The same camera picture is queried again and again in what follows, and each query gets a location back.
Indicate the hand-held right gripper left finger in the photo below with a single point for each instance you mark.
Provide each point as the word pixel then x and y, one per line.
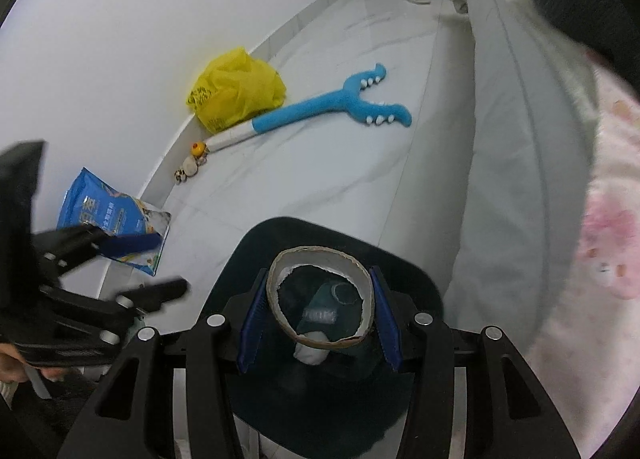
pixel 252 324

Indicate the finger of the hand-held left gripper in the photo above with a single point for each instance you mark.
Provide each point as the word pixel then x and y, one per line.
pixel 160 291
pixel 132 244

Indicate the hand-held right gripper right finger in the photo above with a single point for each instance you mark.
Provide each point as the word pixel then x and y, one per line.
pixel 389 324

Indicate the white tissue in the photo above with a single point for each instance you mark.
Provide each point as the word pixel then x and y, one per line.
pixel 310 351

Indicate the blue and white packet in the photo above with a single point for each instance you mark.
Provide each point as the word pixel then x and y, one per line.
pixel 320 316

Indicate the dark blue waste bin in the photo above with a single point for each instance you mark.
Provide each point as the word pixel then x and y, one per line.
pixel 300 234

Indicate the person's left hand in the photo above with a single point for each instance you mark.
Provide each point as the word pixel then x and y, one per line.
pixel 10 364

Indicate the blue printed bag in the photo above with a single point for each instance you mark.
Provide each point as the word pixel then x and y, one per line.
pixel 100 204

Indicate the small spotted toy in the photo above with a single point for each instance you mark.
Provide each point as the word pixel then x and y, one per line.
pixel 186 170

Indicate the small yellow duck toy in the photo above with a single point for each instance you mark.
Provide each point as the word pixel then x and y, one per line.
pixel 199 149

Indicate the yellow plastic bag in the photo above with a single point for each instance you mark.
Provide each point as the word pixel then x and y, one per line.
pixel 235 89

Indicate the pink printed blanket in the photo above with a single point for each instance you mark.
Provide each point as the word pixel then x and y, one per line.
pixel 600 289

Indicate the blue forked plush toy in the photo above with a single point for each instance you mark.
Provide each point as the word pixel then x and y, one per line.
pixel 310 109

